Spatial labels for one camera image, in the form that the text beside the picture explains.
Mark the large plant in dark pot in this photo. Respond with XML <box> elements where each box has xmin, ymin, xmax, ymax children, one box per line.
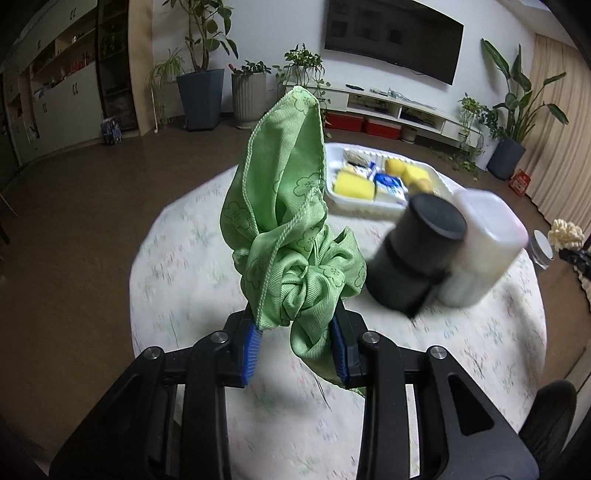
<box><xmin>480</xmin><ymin>39</ymin><xmax>570</xmax><ymax>181</ymax></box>

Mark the black cylinder container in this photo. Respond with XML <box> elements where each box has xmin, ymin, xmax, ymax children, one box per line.
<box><xmin>367</xmin><ymin>194</ymin><xmax>468</xmax><ymax>318</ymax></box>

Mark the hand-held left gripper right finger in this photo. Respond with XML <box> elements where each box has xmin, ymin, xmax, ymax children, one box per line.
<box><xmin>330</xmin><ymin>305</ymin><xmax>541</xmax><ymax>480</ymax></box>

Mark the tall plant in dark pot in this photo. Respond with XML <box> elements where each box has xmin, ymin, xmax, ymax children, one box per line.
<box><xmin>164</xmin><ymin>0</ymin><xmax>238</xmax><ymax>132</ymax></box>

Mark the trailing green plant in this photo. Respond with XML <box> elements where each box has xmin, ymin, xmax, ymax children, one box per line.
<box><xmin>274</xmin><ymin>44</ymin><xmax>331</xmax><ymax>121</ymax></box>

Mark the green cloth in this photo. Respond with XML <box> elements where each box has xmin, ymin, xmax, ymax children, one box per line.
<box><xmin>221</xmin><ymin>86</ymin><xmax>368</xmax><ymax>398</ymax></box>

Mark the translucent plastic bin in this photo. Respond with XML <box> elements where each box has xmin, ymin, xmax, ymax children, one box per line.
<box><xmin>438</xmin><ymin>189</ymin><xmax>529</xmax><ymax>308</ymax></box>

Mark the small trailing plant white pot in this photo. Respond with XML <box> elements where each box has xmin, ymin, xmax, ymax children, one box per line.
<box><xmin>434</xmin><ymin>92</ymin><xmax>502</xmax><ymax>178</ymax></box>

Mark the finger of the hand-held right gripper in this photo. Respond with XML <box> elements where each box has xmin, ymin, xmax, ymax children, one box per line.
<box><xmin>558</xmin><ymin>247</ymin><xmax>591</xmax><ymax>280</ymax></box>

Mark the red floor box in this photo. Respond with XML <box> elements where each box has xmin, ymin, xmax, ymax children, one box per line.
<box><xmin>509</xmin><ymin>170</ymin><xmax>532</xmax><ymax>197</ymax></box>

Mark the cream chenille scrubber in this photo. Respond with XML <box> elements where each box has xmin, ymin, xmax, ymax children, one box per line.
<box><xmin>549</xmin><ymin>219</ymin><xmax>586</xmax><ymax>252</ymax></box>

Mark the wall cabinet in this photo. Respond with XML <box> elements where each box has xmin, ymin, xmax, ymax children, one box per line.
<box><xmin>0</xmin><ymin>0</ymin><xmax>139</xmax><ymax>167</ymax></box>

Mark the wall television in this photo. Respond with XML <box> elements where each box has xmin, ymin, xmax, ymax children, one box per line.
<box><xmin>324</xmin><ymin>0</ymin><xmax>465</xmax><ymax>86</ymax></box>

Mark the beige curtain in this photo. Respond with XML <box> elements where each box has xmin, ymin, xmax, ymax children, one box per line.
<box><xmin>526</xmin><ymin>32</ymin><xmax>591</xmax><ymax>241</ymax></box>

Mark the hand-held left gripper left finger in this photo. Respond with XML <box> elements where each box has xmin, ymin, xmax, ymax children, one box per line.
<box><xmin>48</xmin><ymin>311</ymin><xmax>264</xmax><ymax>480</ymax></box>

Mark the white television cabinet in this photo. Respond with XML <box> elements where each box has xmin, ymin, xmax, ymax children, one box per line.
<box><xmin>318</xmin><ymin>82</ymin><xmax>483</xmax><ymax>144</ymax></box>

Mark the black chair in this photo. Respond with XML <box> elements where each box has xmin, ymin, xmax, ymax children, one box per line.
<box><xmin>517</xmin><ymin>379</ymin><xmax>578</xmax><ymax>472</ymax></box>

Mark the thin-leaved potted plant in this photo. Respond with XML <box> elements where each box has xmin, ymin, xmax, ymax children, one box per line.
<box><xmin>147</xmin><ymin>46</ymin><xmax>188</xmax><ymax>134</ymax></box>

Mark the plant in ribbed pot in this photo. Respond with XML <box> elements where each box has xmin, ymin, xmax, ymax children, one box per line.
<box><xmin>230</xmin><ymin>60</ymin><xmax>272</xmax><ymax>129</ymax></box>

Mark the red storage box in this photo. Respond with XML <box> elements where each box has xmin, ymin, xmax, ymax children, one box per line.
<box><xmin>366</xmin><ymin>117</ymin><xmax>402</xmax><ymax>140</ymax></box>
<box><xmin>325</xmin><ymin>113</ymin><xmax>365</xmax><ymax>132</ymax></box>

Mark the round table with floral cloth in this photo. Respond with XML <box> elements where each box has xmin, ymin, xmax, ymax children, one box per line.
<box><xmin>129</xmin><ymin>161</ymin><xmax>548</xmax><ymax>480</ymax></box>

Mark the yellow square sponge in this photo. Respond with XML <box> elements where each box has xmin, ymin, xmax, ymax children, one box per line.
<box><xmin>333</xmin><ymin>167</ymin><xmax>377</xmax><ymax>202</ymax></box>

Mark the blue floor bag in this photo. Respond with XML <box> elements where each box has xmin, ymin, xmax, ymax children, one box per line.
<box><xmin>100</xmin><ymin>116</ymin><xmax>124</xmax><ymax>146</ymax></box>

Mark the white plastic tray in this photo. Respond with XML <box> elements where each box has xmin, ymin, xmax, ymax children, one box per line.
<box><xmin>324</xmin><ymin>142</ymin><xmax>455</xmax><ymax>215</ymax></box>

